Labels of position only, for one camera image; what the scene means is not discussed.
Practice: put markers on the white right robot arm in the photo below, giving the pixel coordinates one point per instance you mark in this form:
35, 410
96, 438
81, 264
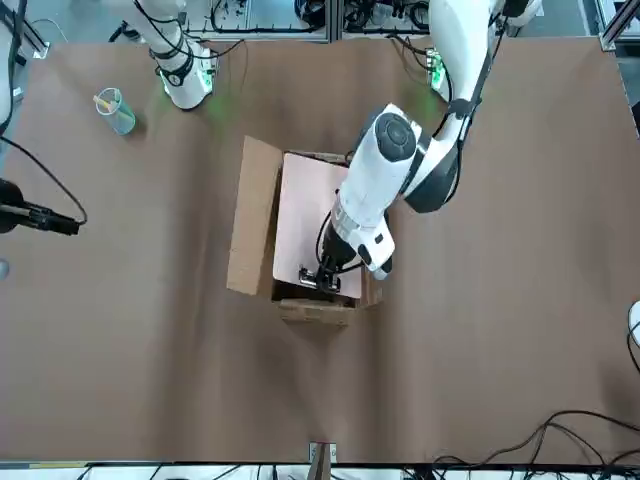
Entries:
182, 85

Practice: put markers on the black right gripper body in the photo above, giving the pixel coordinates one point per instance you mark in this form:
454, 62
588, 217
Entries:
11, 220

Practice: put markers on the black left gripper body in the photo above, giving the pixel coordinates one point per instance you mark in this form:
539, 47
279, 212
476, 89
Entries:
337, 255

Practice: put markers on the aluminium frame post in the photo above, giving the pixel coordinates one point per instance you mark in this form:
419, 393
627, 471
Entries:
617, 25
333, 20

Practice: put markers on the aluminium mount bracket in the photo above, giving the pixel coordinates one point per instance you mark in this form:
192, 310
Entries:
322, 455

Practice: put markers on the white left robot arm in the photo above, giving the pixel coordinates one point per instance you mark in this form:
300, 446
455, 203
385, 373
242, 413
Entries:
380, 170

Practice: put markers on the white rounded device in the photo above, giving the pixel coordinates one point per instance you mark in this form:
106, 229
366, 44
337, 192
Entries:
635, 322

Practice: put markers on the clear green-tinted plastic cup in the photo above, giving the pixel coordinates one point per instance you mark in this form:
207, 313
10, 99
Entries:
122, 120

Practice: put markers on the aluminium frame rail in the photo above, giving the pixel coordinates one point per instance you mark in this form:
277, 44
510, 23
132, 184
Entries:
35, 42

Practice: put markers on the brown cardboard box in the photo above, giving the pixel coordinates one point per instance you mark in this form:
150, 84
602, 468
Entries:
250, 215

